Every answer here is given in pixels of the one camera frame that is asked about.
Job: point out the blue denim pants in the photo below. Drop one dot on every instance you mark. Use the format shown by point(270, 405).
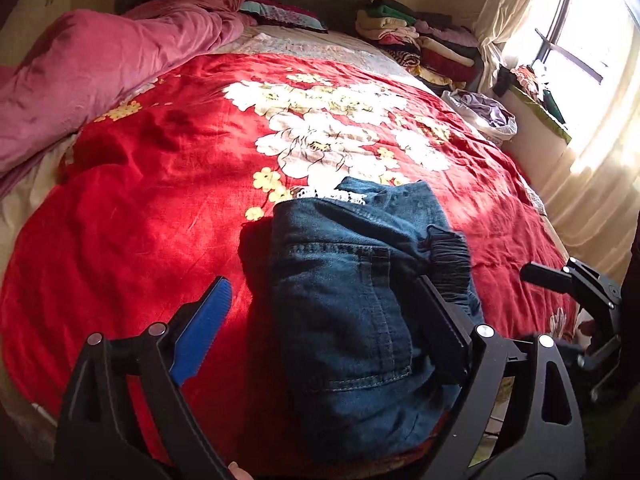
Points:
point(340, 335)

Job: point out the red floral blanket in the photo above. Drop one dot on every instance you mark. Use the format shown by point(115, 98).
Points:
point(150, 210)

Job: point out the cream curtain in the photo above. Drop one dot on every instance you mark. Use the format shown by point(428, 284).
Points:
point(595, 175)
point(515, 10)

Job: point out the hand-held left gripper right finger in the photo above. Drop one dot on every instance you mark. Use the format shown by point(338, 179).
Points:
point(445, 325)

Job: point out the white bag of clothes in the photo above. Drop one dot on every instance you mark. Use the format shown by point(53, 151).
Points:
point(485, 115)

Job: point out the stack of folded clothes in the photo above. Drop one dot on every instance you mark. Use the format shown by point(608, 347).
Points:
point(425, 40)

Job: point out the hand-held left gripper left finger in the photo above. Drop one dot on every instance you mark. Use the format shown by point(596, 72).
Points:
point(205, 330)

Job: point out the person's left hand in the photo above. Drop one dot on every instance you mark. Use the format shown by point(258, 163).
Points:
point(242, 472)

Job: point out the pink duvet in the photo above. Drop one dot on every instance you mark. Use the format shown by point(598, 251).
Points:
point(100, 70)

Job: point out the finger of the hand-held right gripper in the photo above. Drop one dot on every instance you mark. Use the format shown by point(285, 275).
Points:
point(545, 277)

